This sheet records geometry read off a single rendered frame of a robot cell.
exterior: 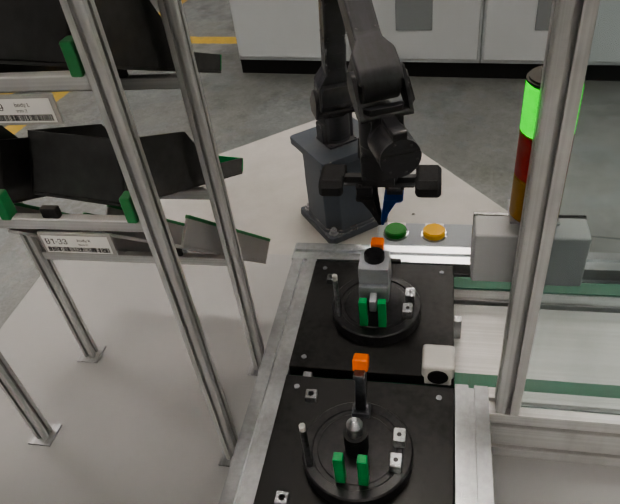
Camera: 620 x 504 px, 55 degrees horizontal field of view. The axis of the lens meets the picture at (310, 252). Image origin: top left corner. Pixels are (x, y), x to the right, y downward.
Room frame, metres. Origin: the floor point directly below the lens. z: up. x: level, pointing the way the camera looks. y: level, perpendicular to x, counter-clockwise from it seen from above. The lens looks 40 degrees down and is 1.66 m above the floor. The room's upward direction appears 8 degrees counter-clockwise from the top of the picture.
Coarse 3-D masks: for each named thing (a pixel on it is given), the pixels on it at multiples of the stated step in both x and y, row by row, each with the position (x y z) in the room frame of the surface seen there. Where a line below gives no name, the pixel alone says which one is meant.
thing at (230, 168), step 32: (64, 128) 0.68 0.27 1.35; (96, 128) 0.72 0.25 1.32; (32, 160) 0.62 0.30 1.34; (64, 160) 0.60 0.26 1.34; (96, 160) 0.59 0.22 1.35; (160, 160) 0.62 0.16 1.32; (192, 160) 0.68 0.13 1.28; (224, 160) 0.80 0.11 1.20; (64, 192) 0.59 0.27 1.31; (96, 192) 0.57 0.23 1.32; (160, 192) 0.61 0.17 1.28
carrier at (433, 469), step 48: (288, 384) 0.55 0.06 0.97; (336, 384) 0.53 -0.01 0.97; (384, 384) 0.52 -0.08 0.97; (288, 432) 0.47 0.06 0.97; (336, 432) 0.44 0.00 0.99; (384, 432) 0.43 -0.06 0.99; (432, 432) 0.44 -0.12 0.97; (288, 480) 0.40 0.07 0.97; (336, 480) 0.37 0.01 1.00; (384, 480) 0.37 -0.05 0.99; (432, 480) 0.37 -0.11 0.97
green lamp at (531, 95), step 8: (528, 88) 0.50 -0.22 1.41; (528, 96) 0.49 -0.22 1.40; (536, 96) 0.49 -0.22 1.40; (528, 104) 0.49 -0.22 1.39; (536, 104) 0.48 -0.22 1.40; (528, 112) 0.49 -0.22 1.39; (536, 112) 0.48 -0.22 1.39; (528, 120) 0.49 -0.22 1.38; (520, 128) 0.50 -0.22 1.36; (528, 128) 0.49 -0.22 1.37; (528, 136) 0.49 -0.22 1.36
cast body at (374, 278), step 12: (372, 252) 0.66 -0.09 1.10; (384, 252) 0.67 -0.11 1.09; (360, 264) 0.65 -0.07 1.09; (372, 264) 0.65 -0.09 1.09; (384, 264) 0.64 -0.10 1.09; (360, 276) 0.64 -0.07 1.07; (372, 276) 0.64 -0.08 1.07; (384, 276) 0.63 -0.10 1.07; (360, 288) 0.64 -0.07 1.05; (372, 288) 0.63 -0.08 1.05; (384, 288) 0.63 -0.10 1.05; (372, 300) 0.62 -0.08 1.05
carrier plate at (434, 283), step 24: (336, 264) 0.79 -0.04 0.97; (408, 264) 0.76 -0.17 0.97; (312, 288) 0.74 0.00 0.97; (432, 288) 0.70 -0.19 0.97; (312, 312) 0.68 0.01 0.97; (432, 312) 0.65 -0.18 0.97; (312, 336) 0.63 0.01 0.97; (336, 336) 0.62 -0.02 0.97; (408, 336) 0.60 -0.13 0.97; (432, 336) 0.60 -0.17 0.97; (312, 360) 0.58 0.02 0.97; (336, 360) 0.58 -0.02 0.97; (384, 360) 0.56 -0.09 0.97; (408, 360) 0.56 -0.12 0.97; (432, 384) 0.52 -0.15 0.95
